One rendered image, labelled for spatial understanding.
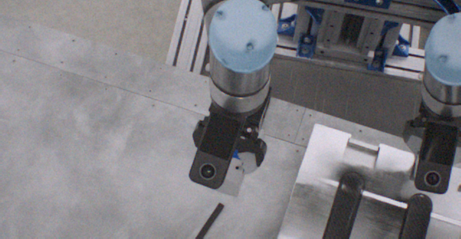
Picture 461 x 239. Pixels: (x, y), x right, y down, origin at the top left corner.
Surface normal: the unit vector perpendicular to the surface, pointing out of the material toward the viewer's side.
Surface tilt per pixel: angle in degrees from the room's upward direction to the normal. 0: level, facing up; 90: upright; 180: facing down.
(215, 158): 32
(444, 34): 12
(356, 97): 0
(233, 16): 0
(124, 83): 0
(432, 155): 39
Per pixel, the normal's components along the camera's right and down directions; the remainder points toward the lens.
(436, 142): -0.24, 0.13
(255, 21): 0.04, -0.46
